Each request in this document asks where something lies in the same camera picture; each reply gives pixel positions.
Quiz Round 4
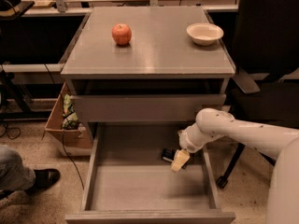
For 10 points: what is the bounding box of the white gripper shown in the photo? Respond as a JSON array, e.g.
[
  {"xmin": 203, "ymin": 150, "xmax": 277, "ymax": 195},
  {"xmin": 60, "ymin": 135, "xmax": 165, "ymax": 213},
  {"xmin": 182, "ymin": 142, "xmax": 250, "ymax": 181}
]
[{"xmin": 171, "ymin": 130, "xmax": 199, "ymax": 172}]

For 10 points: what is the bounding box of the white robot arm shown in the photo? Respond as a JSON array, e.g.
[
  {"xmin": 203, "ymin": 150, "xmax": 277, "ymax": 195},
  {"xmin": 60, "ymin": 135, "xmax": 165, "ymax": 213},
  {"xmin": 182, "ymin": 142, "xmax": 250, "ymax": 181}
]
[{"xmin": 171, "ymin": 108, "xmax": 299, "ymax": 224}]

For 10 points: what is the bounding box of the closed top drawer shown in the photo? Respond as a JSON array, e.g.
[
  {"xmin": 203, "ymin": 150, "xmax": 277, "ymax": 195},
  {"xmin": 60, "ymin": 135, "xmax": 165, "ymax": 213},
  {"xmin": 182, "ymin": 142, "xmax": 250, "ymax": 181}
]
[{"xmin": 71, "ymin": 94, "xmax": 226, "ymax": 123}]

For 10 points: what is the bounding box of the open middle drawer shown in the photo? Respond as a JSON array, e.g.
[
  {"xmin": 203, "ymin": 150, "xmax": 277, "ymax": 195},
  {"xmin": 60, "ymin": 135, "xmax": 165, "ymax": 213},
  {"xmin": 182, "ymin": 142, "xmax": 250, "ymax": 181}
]
[{"xmin": 65, "ymin": 125, "xmax": 235, "ymax": 224}]

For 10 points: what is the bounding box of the grey drawer cabinet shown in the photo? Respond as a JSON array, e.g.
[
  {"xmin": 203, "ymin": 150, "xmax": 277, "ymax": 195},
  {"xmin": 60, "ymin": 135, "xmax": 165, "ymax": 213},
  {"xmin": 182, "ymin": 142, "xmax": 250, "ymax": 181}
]
[{"xmin": 62, "ymin": 7, "xmax": 235, "ymax": 131}]

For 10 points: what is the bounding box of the cardboard box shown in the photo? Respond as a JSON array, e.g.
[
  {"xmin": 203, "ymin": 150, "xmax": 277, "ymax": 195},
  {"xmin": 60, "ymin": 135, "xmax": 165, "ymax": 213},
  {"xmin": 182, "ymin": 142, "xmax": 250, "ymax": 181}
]
[{"xmin": 45, "ymin": 83, "xmax": 93, "ymax": 157}]

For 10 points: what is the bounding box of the green snack bag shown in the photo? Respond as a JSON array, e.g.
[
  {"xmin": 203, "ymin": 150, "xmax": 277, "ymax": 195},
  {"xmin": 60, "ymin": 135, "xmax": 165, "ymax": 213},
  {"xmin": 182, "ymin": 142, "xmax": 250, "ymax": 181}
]
[{"xmin": 62, "ymin": 94, "xmax": 78, "ymax": 130}]

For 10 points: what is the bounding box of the white paper bowl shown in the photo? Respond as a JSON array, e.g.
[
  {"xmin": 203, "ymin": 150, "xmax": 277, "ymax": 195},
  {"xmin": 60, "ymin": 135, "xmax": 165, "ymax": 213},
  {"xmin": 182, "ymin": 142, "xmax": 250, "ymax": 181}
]
[{"xmin": 186, "ymin": 23, "xmax": 224, "ymax": 46}]

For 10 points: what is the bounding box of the black office chair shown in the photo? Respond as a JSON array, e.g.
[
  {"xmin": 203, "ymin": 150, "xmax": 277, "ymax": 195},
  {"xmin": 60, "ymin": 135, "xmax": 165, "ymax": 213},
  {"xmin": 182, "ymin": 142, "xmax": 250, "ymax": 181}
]
[{"xmin": 211, "ymin": 0, "xmax": 299, "ymax": 189}]

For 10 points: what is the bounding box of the red apple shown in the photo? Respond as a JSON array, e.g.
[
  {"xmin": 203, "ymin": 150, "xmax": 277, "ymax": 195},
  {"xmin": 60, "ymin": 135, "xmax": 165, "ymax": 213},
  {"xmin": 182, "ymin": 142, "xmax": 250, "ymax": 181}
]
[{"xmin": 111, "ymin": 23, "xmax": 132, "ymax": 46}]

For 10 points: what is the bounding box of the black shoe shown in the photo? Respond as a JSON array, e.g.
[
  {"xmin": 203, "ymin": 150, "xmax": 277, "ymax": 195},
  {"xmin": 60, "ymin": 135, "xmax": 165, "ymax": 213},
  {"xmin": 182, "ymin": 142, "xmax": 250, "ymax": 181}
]
[{"xmin": 25, "ymin": 169, "xmax": 60, "ymax": 195}]

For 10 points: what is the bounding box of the jeans leg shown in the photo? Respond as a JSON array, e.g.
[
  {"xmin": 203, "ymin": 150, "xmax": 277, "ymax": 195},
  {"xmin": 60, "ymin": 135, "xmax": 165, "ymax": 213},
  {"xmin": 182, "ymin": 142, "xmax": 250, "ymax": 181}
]
[{"xmin": 0, "ymin": 145, "xmax": 36, "ymax": 191}]

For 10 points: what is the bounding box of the black floor cable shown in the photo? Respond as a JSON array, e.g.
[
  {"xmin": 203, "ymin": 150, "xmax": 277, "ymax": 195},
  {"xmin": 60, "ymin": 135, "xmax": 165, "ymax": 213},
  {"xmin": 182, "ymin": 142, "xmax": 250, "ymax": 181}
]
[{"xmin": 43, "ymin": 63, "xmax": 86, "ymax": 190}]

